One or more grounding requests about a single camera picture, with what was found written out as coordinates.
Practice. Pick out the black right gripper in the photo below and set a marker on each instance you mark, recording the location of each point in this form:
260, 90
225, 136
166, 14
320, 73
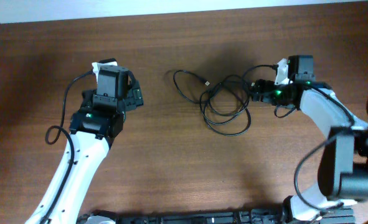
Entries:
260, 86

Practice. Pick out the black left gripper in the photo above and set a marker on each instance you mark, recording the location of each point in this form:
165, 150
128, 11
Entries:
135, 99

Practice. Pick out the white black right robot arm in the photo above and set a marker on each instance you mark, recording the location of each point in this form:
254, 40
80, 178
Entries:
343, 171

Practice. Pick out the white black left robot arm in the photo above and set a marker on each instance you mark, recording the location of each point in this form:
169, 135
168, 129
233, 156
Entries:
90, 136

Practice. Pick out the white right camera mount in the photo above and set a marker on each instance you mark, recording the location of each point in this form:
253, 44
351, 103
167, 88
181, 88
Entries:
282, 72

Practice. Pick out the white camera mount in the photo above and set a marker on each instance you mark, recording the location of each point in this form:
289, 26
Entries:
282, 72
97, 66

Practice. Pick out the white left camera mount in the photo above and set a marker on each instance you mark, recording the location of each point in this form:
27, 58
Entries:
97, 66

